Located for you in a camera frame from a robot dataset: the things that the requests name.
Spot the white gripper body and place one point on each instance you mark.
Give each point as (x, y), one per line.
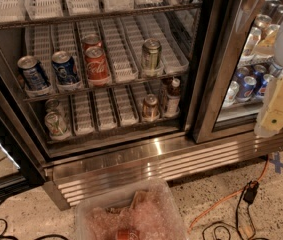
(258, 129)

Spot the red coke can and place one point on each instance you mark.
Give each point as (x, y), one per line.
(91, 40)
(96, 66)

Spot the blue pepsi can right fridge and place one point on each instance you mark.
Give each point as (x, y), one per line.
(246, 88)

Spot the glass fridge door right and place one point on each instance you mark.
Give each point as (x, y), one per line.
(243, 48)

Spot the brown can bottom shelf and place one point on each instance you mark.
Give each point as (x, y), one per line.
(150, 109)

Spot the gold green can middle shelf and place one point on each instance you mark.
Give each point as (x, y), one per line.
(151, 54)

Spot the stainless steel fridge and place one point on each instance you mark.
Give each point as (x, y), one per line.
(109, 143)

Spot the red can in bin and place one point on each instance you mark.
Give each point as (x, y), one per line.
(127, 234)

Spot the blue pepsi can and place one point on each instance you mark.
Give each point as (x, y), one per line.
(64, 68)
(33, 73)

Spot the green white can rear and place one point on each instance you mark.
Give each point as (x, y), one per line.
(54, 105)

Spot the blue pepsi can left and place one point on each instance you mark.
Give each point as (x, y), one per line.
(33, 73)

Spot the black power adapter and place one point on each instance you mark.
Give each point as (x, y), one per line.
(251, 192)

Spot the clear plastic bin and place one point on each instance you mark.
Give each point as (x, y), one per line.
(147, 207)

